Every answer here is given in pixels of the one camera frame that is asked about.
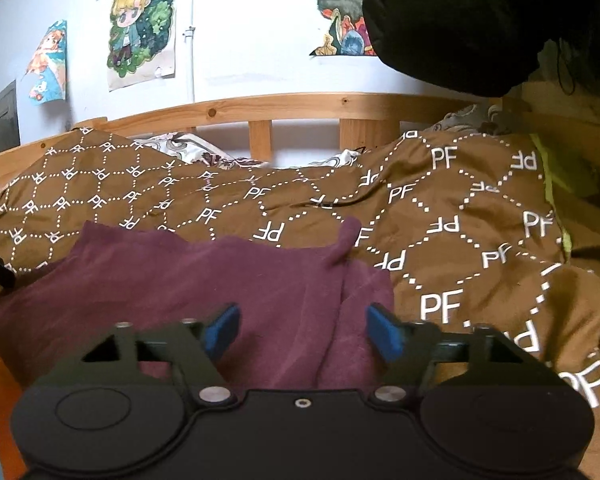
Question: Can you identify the maroon long-sleeve shirt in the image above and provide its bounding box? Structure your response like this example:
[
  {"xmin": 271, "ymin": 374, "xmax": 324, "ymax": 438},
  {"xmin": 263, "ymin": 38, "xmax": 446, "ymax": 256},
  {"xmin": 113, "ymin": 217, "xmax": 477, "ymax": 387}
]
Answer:
[{"xmin": 0, "ymin": 219, "xmax": 393, "ymax": 390}]

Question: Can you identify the brown PF patterned quilt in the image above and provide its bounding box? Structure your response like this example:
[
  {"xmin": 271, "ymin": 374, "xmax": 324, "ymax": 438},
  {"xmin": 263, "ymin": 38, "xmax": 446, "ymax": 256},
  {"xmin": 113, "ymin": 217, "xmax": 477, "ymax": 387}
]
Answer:
[{"xmin": 0, "ymin": 129, "xmax": 600, "ymax": 479}]

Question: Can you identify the patterned white bedsheet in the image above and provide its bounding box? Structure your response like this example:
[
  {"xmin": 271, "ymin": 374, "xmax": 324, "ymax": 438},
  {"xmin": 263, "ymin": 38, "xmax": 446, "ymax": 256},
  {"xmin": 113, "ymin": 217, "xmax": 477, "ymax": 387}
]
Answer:
[{"xmin": 134, "ymin": 132, "xmax": 364, "ymax": 170}]

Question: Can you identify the small blue anime poster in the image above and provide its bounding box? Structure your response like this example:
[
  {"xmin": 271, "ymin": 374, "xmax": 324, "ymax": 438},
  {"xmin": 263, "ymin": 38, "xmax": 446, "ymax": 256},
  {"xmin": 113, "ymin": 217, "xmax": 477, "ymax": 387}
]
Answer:
[{"xmin": 24, "ymin": 20, "xmax": 67, "ymax": 104}]

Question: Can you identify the blonde anime character poster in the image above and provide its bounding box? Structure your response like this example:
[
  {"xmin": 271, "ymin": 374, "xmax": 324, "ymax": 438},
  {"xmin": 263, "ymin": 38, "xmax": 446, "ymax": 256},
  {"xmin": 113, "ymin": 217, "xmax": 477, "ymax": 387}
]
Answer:
[{"xmin": 107, "ymin": 0, "xmax": 175, "ymax": 91}]

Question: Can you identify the black puffy jacket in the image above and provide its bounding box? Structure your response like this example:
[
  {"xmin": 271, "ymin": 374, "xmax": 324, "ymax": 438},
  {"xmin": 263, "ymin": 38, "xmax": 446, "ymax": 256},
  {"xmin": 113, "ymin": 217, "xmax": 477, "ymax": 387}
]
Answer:
[{"xmin": 363, "ymin": 0, "xmax": 600, "ymax": 96}]

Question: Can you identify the dark wall panel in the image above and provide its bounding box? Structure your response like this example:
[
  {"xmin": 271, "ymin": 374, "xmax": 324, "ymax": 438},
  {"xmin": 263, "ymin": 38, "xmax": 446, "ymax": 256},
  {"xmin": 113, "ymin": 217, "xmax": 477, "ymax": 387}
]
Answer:
[{"xmin": 0, "ymin": 81, "xmax": 20, "ymax": 153}]

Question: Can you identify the wooden bed frame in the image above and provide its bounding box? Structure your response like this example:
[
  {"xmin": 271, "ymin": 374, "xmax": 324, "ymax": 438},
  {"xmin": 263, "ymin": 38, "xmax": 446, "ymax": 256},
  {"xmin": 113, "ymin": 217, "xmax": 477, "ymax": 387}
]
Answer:
[{"xmin": 0, "ymin": 79, "xmax": 600, "ymax": 196}]

